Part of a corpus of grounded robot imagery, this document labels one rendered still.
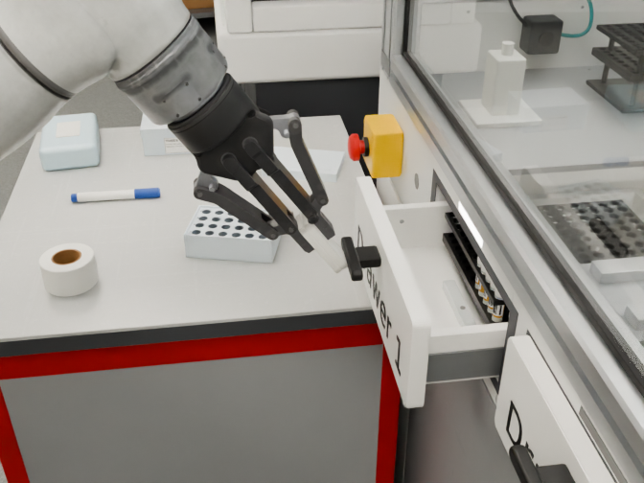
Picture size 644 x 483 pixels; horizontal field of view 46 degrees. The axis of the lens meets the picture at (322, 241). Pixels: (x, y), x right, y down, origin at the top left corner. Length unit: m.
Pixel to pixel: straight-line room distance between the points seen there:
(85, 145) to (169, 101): 0.70
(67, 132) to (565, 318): 1.00
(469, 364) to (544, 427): 0.14
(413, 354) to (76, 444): 0.58
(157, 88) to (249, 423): 0.58
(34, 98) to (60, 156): 0.70
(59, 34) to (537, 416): 0.49
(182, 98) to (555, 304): 0.35
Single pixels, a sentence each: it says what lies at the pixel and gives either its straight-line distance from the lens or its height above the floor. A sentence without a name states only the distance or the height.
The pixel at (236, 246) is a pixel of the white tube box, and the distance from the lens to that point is 1.06.
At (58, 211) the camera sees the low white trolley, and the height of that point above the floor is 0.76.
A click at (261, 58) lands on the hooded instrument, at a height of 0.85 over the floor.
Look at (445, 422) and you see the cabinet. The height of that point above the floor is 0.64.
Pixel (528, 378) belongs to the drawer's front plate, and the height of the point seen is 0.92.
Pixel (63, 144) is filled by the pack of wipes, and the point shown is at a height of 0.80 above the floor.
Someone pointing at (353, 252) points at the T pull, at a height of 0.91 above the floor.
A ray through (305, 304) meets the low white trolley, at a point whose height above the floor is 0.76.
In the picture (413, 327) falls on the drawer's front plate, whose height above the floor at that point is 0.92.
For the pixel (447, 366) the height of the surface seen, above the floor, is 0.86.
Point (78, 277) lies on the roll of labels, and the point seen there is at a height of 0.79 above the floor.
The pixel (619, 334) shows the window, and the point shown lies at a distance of 0.59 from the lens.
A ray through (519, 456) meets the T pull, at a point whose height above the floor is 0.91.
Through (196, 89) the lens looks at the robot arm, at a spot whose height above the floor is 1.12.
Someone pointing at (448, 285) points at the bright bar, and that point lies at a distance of 0.88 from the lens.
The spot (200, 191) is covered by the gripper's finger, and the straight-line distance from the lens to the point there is 0.74.
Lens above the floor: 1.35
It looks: 32 degrees down
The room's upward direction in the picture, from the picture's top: straight up
